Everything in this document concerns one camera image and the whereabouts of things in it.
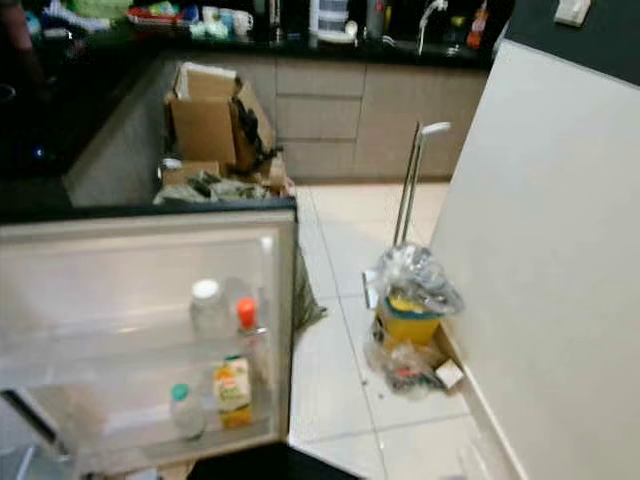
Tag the plastic bag of rubbish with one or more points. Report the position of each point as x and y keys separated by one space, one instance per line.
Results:
x=405 y=375

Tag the clear fridge door shelf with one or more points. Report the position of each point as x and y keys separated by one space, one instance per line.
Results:
x=100 y=352
x=110 y=445

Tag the white wall switch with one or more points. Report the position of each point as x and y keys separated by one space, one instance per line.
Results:
x=572 y=11

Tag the orange-cap bottle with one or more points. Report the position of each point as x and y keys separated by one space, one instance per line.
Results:
x=247 y=318

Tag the orange dish soap bottle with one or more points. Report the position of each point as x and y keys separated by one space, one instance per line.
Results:
x=478 y=28

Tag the yellow plastic bucket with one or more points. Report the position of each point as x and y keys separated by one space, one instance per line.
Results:
x=410 y=328

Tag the yellow green juice carton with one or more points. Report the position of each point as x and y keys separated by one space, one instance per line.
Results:
x=232 y=392

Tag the beige kitchen cabinets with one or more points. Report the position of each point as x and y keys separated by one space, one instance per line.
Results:
x=400 y=115

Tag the chrome kitchen faucet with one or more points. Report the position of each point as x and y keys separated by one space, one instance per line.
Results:
x=428 y=20

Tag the white water filter jug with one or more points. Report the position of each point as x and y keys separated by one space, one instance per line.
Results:
x=333 y=20

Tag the teal-cap water bottle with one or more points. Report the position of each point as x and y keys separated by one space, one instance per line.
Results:
x=186 y=418

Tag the crumpled clear plastic bag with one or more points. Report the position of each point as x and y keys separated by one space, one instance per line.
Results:
x=415 y=275

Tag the black kitchen countertop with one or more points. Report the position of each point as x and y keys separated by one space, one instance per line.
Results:
x=50 y=110

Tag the steel flask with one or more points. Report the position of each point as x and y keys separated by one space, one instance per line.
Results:
x=377 y=20

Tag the small white box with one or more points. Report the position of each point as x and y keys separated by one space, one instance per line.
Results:
x=449 y=375

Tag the brown cardboard box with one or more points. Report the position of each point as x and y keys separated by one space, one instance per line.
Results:
x=205 y=128

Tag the large white-cap clear bottle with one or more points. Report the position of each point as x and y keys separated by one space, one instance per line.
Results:
x=208 y=318

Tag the green plastic basin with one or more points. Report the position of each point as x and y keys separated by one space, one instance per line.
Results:
x=100 y=8

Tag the fridge door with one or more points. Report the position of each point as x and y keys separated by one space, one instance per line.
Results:
x=110 y=275

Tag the crumpled grey-green bags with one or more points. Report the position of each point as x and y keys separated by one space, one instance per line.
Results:
x=220 y=188

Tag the white mug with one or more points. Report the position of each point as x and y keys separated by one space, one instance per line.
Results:
x=240 y=22

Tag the red dish rack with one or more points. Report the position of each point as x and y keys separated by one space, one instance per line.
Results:
x=160 y=14

